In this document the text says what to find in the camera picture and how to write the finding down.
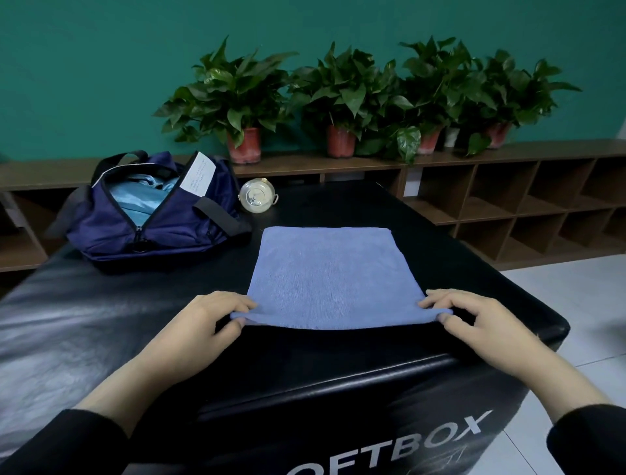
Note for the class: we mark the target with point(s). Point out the green plant in red pot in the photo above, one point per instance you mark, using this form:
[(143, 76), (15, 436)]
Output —
[(225, 93), (342, 93), (518, 93)]

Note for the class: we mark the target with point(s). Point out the green plant in white pot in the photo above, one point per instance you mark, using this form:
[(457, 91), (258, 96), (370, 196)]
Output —
[(435, 88)]

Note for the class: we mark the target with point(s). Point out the wooden shelf cabinet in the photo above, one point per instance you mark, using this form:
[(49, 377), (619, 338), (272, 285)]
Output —
[(538, 201)]

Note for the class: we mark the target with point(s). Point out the person's right forearm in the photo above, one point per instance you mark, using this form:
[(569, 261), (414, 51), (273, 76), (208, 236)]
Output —
[(587, 421)]

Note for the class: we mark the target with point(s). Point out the navy blue bag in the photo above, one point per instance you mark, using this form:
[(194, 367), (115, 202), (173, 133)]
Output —
[(108, 230)]

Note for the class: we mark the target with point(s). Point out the black leather bench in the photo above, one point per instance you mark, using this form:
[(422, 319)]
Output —
[(68, 323)]

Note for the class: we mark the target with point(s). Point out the person's left forearm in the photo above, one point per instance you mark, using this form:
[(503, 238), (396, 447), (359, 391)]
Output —
[(68, 431)]

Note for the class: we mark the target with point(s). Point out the person's left hand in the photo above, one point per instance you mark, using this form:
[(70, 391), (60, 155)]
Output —
[(191, 338)]

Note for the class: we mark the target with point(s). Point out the purple cloth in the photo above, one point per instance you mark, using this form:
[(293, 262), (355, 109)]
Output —
[(328, 274)]

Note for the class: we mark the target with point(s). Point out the person's right hand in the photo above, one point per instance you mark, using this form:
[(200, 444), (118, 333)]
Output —
[(494, 328)]

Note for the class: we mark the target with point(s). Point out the clear bottle silver cap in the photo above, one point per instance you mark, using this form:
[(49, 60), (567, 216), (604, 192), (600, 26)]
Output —
[(257, 195)]

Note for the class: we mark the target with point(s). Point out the light blue vest black trim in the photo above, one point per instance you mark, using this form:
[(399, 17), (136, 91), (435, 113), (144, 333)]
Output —
[(142, 196)]

